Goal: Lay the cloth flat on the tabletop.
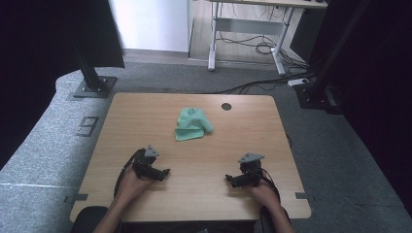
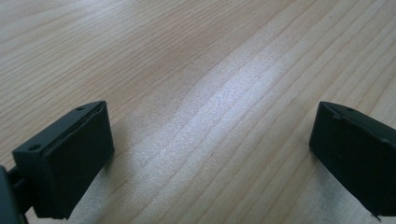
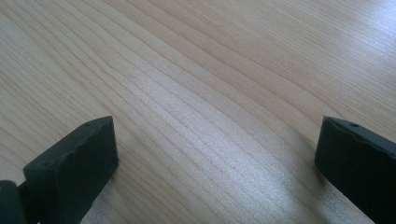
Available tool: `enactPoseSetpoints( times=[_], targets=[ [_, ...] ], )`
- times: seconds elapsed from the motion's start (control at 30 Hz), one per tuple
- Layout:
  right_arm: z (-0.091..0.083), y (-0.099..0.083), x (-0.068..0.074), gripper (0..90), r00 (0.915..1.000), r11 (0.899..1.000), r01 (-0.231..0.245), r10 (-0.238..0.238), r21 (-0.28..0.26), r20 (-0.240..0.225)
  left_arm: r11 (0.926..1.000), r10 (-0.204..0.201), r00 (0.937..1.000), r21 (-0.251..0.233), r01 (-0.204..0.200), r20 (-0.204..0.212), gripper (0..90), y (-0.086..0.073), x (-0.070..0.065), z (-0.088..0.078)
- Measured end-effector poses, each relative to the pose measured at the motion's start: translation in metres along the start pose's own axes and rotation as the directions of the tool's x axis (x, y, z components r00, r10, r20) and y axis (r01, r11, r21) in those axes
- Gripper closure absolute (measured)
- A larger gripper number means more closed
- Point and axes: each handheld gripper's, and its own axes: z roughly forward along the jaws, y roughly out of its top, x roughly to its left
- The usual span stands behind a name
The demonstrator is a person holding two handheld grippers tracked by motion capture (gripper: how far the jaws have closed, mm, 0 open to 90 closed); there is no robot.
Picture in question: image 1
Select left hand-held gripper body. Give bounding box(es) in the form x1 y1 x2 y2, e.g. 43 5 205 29
130 145 164 181

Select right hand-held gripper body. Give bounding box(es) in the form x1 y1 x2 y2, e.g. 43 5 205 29
237 152 265 189

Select green microfibre cloth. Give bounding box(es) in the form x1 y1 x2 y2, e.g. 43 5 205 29
174 107 215 143

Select person's left hand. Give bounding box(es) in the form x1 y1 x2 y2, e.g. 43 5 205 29
117 165 154 204

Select person's right hand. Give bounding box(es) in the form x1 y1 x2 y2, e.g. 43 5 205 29
248 182 282 212

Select grey floor tape strip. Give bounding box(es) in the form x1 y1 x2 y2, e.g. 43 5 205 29
294 191 316 200
63 193 89 204

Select person's left leg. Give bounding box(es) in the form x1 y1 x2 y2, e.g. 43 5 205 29
70 205 110 233

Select black metal stand square base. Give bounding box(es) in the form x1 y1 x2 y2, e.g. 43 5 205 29
72 45 118 99

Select white power strip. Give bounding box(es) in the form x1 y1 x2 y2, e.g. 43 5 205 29
287 78 311 87

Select black curtain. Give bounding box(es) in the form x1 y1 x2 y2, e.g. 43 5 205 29
0 0 126 170
307 0 412 216

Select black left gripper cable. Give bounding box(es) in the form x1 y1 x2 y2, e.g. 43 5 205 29
113 148 147 198

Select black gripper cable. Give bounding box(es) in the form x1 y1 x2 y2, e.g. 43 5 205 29
257 167 282 199
113 148 147 198

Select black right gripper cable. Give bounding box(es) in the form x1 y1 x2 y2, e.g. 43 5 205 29
257 167 282 199

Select black floor cables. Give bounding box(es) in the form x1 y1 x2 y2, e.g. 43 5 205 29
212 32 318 95

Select black metal stand slanted post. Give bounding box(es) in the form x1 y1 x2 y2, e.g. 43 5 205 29
293 0 372 111

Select white metal frame desk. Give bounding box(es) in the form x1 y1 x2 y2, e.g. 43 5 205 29
207 0 328 77

